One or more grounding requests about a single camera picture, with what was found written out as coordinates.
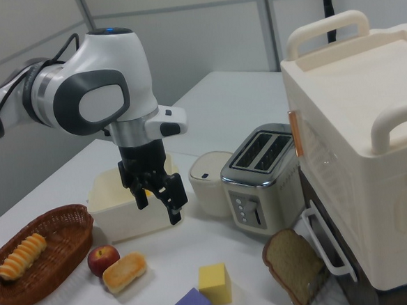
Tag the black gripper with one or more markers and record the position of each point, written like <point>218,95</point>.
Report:
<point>141,160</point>

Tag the red apple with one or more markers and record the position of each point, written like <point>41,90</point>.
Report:
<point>101,259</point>

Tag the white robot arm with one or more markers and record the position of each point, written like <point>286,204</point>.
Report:
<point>113,57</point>

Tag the white plastic container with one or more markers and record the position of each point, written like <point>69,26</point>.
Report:
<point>131,217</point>

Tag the small white lidded bin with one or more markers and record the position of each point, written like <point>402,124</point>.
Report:
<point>206,190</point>

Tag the toasted bread bun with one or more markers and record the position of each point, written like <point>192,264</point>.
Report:
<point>125,271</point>

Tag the yellow foam cube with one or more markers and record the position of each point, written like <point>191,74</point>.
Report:
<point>215,282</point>

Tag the silver two-slot toaster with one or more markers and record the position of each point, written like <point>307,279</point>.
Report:
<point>261,183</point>

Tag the brown wicker basket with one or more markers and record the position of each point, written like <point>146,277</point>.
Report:
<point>57,260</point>

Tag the spiral bread roll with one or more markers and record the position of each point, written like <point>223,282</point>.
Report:
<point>22,256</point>

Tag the brown bread slice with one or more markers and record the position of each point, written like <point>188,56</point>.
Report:
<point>292,266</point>

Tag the large cream toy oven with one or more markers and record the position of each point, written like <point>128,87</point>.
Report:
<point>364,148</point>

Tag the black pole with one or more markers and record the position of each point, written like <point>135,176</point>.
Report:
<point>328,7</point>

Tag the slanted grey partition post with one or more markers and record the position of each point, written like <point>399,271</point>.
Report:
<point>83,10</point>

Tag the upright grey partition post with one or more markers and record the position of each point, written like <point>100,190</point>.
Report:
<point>268,26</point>

